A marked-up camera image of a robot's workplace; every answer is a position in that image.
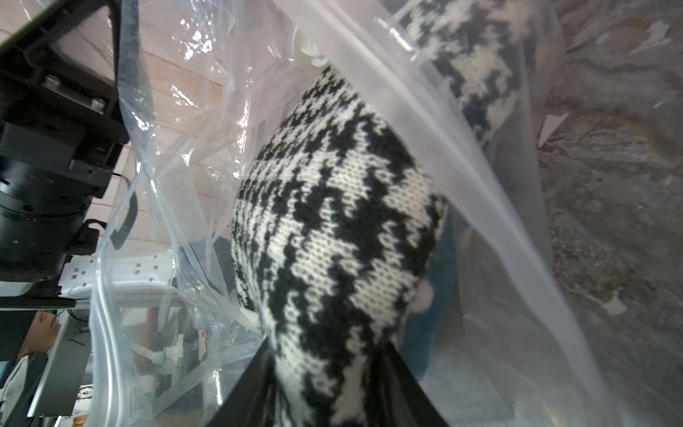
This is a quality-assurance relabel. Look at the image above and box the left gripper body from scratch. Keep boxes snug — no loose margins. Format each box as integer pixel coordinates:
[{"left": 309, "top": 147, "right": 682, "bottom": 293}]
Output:
[{"left": 1, "top": 1, "right": 128, "bottom": 310}]

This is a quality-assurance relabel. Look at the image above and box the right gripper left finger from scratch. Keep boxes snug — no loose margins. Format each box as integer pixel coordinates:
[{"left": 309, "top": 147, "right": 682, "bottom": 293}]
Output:
[{"left": 207, "top": 340, "right": 276, "bottom": 427}]

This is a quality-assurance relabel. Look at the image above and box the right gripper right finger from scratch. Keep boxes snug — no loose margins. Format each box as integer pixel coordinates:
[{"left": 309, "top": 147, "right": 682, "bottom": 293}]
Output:
[{"left": 381, "top": 343, "right": 448, "bottom": 427}]

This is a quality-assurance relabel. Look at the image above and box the black white houndstooth knit blanket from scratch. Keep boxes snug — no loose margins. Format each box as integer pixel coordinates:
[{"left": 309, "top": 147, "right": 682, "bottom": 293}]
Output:
[{"left": 231, "top": 1, "right": 544, "bottom": 426}]

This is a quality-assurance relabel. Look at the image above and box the clear plastic vacuum bag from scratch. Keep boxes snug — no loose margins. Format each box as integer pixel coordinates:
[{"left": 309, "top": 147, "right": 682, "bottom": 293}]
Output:
[{"left": 88, "top": 1, "right": 640, "bottom": 426}]

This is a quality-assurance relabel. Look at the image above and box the dark blue folded blanket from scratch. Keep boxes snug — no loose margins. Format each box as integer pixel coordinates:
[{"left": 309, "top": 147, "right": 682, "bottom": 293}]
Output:
[{"left": 399, "top": 209, "right": 462, "bottom": 380}]

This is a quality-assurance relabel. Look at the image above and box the white vacuum bag valve cap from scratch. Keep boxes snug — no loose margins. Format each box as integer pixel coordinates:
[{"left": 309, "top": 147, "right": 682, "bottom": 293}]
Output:
[{"left": 291, "top": 27, "right": 329, "bottom": 70}]

